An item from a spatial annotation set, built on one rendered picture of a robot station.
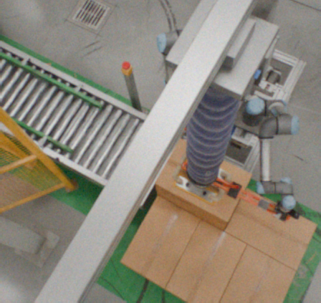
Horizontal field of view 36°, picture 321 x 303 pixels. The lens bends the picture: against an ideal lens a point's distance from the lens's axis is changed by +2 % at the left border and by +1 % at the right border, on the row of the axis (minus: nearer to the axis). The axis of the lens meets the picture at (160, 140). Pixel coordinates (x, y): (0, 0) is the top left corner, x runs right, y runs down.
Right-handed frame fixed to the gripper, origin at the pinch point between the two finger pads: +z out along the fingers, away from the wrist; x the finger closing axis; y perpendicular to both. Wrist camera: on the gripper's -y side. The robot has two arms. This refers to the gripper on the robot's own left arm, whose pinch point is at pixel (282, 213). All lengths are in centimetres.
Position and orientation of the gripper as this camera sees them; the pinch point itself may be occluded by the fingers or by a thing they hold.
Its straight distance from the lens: 343.0
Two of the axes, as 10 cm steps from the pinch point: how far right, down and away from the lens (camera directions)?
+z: 0.5, 3.2, 9.5
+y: -8.8, -4.3, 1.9
